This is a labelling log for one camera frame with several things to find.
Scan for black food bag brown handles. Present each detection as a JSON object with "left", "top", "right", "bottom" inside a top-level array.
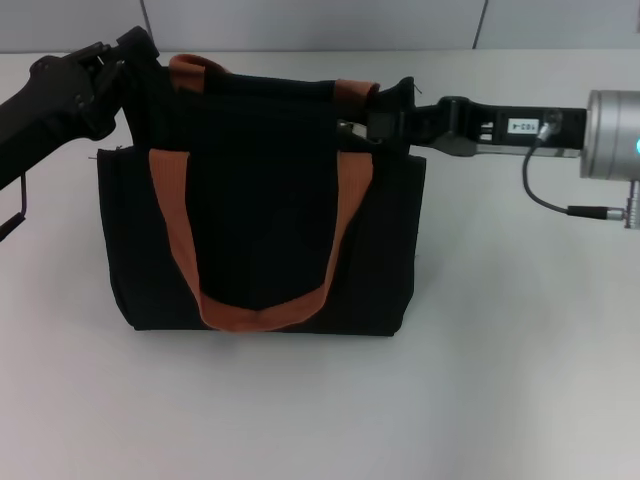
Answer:
[{"left": 95, "top": 53, "right": 428, "bottom": 339}]

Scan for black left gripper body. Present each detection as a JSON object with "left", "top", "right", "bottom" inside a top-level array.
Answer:
[{"left": 0, "top": 52, "right": 120, "bottom": 195}]

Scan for silver zipper pull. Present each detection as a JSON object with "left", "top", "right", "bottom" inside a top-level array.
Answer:
[{"left": 337, "top": 118, "right": 373, "bottom": 148}]

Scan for gripper cable with plugs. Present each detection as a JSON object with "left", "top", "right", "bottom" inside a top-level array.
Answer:
[
  {"left": 521, "top": 110, "right": 640, "bottom": 232},
  {"left": 0, "top": 171, "right": 30, "bottom": 242}
]

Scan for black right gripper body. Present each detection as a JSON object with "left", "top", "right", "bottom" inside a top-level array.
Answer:
[{"left": 431, "top": 96, "right": 590, "bottom": 159}]

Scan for right gripper cable with plugs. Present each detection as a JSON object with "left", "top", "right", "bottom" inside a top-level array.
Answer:
[{"left": 521, "top": 110, "right": 640, "bottom": 232}]

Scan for left gripper cable with plugs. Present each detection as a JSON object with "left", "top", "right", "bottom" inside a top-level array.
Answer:
[{"left": 0, "top": 171, "right": 30, "bottom": 242}]

